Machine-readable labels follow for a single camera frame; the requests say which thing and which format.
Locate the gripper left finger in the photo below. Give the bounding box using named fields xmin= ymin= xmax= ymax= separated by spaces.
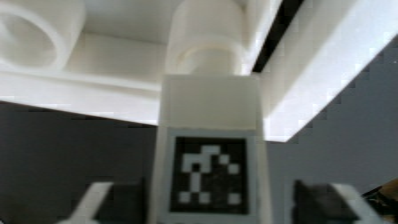
xmin=57 ymin=181 xmax=146 ymax=224

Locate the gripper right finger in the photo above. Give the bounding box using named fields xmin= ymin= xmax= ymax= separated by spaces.
xmin=291 ymin=180 xmax=386 ymax=224

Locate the white chair leg with tag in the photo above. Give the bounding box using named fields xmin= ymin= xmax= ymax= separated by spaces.
xmin=148 ymin=75 xmax=272 ymax=224

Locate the white chair seat block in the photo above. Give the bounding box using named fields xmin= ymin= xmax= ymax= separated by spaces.
xmin=0 ymin=0 xmax=283 ymax=124

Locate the white U-shaped fence frame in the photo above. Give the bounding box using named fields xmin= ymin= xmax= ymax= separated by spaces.
xmin=261 ymin=0 xmax=398 ymax=142

